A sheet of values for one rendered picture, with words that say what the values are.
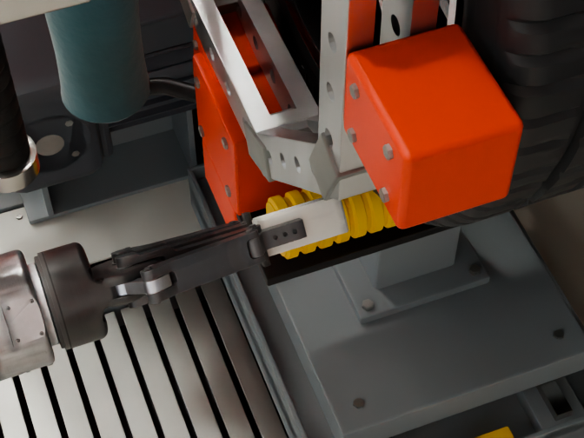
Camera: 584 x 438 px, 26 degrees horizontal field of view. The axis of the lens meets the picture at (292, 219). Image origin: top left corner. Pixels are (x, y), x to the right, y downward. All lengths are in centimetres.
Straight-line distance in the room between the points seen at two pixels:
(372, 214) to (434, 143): 42
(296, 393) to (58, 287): 59
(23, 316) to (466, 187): 34
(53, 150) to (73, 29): 34
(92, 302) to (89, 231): 77
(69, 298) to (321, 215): 20
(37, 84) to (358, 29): 72
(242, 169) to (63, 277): 29
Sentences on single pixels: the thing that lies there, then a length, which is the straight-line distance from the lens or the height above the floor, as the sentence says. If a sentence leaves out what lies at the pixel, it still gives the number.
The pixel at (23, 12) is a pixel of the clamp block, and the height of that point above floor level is 91.
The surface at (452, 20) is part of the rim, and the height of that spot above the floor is 86.
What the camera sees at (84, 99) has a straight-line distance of 124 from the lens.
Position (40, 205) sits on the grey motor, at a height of 9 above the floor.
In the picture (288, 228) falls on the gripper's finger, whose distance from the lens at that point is 96.
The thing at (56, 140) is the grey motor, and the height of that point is 32.
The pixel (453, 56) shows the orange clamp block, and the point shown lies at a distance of 76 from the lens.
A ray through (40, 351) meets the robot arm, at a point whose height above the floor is 65.
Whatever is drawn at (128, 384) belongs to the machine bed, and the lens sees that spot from 158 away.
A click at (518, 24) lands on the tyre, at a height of 91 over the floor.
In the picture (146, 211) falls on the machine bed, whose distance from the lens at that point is 170.
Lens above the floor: 143
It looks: 53 degrees down
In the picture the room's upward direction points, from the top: straight up
